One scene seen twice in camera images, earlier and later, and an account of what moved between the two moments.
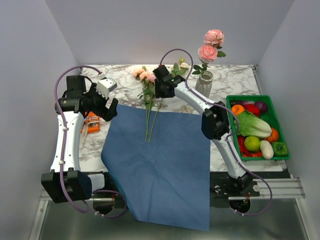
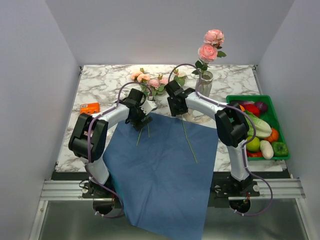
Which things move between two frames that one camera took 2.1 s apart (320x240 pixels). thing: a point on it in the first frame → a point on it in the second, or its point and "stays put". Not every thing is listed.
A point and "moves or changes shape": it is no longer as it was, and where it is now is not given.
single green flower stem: [207, 53] stays put
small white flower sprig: [180, 70] → [179, 76]
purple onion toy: [263, 107] stays put
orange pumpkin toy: [274, 136] stays put
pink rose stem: [215, 37] stays put
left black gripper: [109, 113] → [138, 124]
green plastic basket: [270, 117] stays put
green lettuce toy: [250, 125] stays put
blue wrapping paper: [161, 160] moves or changes shape
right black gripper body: [159, 91] → [174, 110]
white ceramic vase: [204, 83] stays put
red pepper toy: [252, 108] stays put
